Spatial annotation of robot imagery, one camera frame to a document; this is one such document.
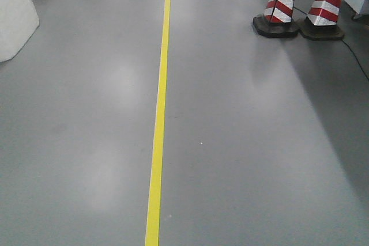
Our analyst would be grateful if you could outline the red white traffic cone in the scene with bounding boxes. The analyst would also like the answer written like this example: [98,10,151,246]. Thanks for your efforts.
[253,0,299,38]

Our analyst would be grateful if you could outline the white wrapped object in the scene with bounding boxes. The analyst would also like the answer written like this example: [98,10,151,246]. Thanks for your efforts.
[1,0,39,62]

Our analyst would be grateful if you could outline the black floor cable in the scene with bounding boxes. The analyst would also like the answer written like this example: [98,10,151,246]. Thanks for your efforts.
[253,0,369,82]

